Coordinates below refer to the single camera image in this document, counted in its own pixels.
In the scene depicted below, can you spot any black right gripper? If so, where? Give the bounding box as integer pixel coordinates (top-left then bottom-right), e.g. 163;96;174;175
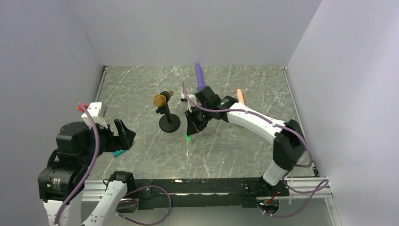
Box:
185;105;214;136

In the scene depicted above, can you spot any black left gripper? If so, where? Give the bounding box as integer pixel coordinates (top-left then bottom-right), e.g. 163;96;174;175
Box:
80;117;136;165

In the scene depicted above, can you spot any green plastic key tag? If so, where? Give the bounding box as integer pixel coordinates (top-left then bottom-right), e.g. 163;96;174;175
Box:
185;134;192;142

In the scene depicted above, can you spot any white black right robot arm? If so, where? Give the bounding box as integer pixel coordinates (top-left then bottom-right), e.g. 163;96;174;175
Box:
182;86;307;196

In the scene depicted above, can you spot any teal wooden block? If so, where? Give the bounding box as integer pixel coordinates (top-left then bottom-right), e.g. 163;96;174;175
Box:
112;150;126;157

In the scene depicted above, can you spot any gold microphone on black stand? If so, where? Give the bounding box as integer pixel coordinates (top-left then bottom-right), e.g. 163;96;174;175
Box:
152;90;181;133

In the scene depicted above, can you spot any purple cylinder toy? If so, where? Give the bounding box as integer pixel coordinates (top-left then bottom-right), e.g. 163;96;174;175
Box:
195;63;205;91

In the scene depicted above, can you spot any beige wooden pestle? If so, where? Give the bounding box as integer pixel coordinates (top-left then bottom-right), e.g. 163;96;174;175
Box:
236;89;245;105

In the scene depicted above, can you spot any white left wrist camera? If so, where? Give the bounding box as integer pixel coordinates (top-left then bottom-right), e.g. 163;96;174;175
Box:
81;102;108;129

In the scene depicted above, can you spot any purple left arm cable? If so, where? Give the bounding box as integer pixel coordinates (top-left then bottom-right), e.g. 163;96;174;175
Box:
53;104;101;225

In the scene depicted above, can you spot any black table front rail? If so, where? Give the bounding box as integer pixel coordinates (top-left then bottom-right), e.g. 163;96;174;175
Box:
117;178;289;213

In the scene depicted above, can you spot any aluminium frame rail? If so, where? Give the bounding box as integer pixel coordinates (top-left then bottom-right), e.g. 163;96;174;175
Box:
82;177;333;202

